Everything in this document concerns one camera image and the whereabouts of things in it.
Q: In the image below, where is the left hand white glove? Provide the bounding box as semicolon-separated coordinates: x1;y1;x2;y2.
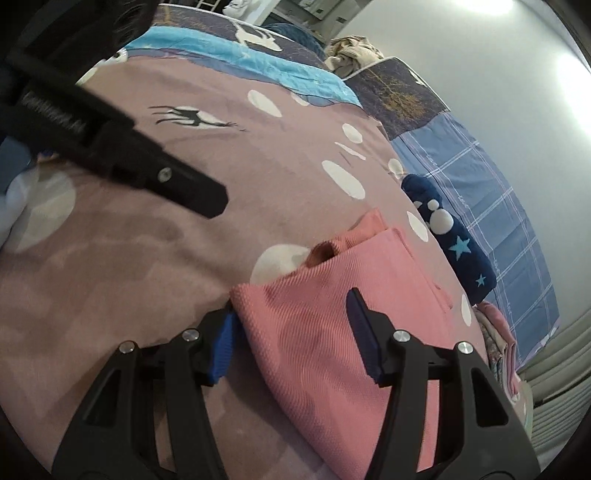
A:
0;166;39;246

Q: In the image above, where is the pink folded garment on stack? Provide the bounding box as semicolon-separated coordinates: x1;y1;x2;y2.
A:
476;301;521;402

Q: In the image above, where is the stack of folded patterned clothes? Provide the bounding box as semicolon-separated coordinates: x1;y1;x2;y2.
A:
473;304;534;434

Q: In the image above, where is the blue plaid pillow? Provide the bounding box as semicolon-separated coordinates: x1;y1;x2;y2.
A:
392;112;560;368

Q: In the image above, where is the dark tree print pillow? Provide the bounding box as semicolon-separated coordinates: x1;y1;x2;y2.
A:
345;57;449;140

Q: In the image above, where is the dark teal blanket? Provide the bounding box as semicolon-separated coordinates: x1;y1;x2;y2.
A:
263;22;329;71

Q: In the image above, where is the pink children's shirt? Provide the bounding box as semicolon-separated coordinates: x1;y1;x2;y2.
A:
229;208;491;480

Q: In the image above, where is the navy star plush garment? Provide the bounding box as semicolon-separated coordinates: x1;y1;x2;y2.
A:
402;174;497;305

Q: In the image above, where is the pink polka dot duvet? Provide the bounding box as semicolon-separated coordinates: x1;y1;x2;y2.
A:
0;11;532;480

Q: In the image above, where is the beige crumpled clothes pile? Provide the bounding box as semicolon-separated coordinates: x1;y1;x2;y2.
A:
325;35;385;78

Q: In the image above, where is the grey pleated curtain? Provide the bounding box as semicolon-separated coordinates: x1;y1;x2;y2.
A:
519;313;590;468

